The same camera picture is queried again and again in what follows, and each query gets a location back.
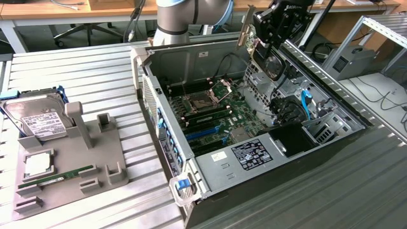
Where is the silver CPU chip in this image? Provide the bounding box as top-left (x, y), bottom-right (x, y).
top-left (23, 154), bottom-right (54, 177)

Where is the black office chair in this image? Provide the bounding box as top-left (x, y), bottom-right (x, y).
top-left (52, 21), bottom-right (125, 47)

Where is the green RAM stick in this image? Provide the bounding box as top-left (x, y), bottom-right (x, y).
top-left (17, 164), bottom-right (96, 189)

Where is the open grey PC case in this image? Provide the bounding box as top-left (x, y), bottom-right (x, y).
top-left (129, 30), bottom-right (374, 229)

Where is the blue plastic retainer bar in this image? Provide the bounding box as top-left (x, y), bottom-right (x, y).
top-left (156, 107), bottom-right (165, 131)

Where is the metal disk bay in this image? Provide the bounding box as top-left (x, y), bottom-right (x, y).
top-left (300, 112), bottom-right (352, 144)

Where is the grey parts rack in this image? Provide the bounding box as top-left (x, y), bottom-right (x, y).
top-left (11, 101), bottom-right (130, 221)

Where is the hard disk in blue caddy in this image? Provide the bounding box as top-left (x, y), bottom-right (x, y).
top-left (0, 86), bottom-right (72, 142)

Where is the grey power supply unit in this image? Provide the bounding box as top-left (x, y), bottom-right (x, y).
top-left (193, 132), bottom-right (288, 194)

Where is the cardboard box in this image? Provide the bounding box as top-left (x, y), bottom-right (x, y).
top-left (86, 0), bottom-right (136, 11)

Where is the aluminium frame rack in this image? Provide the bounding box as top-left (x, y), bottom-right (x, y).
top-left (320, 13), bottom-right (407, 77)

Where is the metal socket cover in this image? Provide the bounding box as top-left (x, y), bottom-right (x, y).
top-left (205, 79), bottom-right (236, 103)

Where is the silver chipset heat sink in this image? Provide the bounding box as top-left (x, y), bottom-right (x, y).
top-left (229, 127), bottom-right (254, 142)

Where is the blue disk wire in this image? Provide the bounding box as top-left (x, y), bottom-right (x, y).
top-left (298, 88), bottom-right (314, 121)

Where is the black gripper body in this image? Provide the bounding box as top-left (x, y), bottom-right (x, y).
top-left (269, 0), bottom-right (316, 22)

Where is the CPU socket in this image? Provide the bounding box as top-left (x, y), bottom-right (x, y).
top-left (186, 94), bottom-right (214, 111)

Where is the wooden desk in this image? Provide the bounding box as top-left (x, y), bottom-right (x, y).
top-left (0, 0), bottom-right (401, 54)

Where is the black power cable bundle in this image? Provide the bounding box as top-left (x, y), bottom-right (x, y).
top-left (268, 96), bottom-right (304, 125)

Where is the graphics card with fan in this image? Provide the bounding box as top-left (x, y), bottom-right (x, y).
top-left (234, 4), bottom-right (289, 82)

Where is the RAM stick with black chips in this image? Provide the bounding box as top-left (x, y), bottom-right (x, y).
top-left (185, 110), bottom-right (232, 126)

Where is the grey computer tower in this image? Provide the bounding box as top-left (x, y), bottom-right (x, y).
top-left (329, 47), bottom-right (380, 81)

